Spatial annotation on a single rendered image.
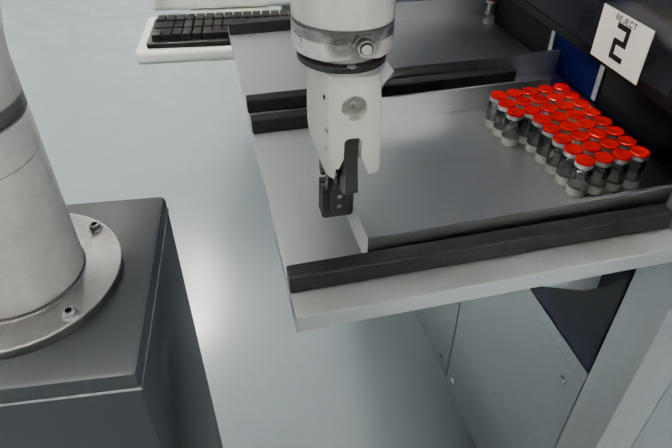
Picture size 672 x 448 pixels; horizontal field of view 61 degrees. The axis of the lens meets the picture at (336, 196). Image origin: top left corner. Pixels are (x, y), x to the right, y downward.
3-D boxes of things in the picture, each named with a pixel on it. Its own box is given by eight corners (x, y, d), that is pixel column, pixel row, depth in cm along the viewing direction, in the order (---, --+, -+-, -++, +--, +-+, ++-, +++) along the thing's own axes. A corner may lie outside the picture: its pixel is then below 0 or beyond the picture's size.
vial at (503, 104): (504, 128, 75) (510, 97, 72) (512, 137, 73) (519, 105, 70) (488, 130, 74) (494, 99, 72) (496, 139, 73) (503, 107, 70)
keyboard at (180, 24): (337, 15, 128) (337, 4, 127) (345, 40, 117) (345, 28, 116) (155, 23, 125) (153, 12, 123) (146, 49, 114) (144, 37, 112)
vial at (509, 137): (512, 137, 73) (519, 105, 70) (520, 146, 71) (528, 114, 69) (496, 139, 73) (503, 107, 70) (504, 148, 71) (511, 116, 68)
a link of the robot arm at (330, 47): (411, 32, 43) (407, 69, 45) (377, -6, 50) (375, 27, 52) (302, 39, 41) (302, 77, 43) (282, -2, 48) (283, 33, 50)
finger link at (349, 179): (365, 189, 48) (351, 194, 53) (353, 98, 48) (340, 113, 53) (352, 191, 47) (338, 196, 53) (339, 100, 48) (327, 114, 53)
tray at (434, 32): (483, 13, 109) (486, -6, 107) (555, 71, 89) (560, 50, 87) (308, 29, 102) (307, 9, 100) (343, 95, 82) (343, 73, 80)
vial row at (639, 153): (556, 112, 78) (564, 81, 75) (642, 188, 64) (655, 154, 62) (542, 114, 78) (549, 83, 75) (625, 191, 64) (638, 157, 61)
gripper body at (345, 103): (404, 61, 44) (392, 179, 51) (368, 14, 52) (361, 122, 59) (309, 68, 42) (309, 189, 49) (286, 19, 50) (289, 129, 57)
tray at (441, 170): (543, 99, 82) (549, 77, 79) (668, 211, 62) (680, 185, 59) (310, 129, 75) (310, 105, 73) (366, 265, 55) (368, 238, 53)
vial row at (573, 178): (511, 118, 77) (518, 87, 74) (589, 197, 63) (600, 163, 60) (496, 120, 77) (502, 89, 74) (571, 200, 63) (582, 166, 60)
